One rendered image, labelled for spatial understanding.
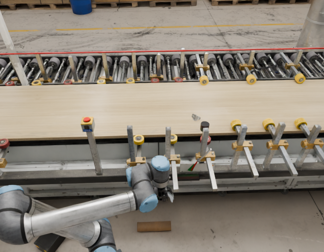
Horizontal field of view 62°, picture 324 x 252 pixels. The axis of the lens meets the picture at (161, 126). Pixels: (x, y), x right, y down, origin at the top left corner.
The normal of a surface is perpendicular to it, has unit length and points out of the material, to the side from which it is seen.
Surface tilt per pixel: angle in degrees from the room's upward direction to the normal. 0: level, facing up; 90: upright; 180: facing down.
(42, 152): 90
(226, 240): 0
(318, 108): 0
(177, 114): 0
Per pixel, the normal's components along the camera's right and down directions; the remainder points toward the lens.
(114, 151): 0.04, 0.67
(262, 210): 0.00, -0.74
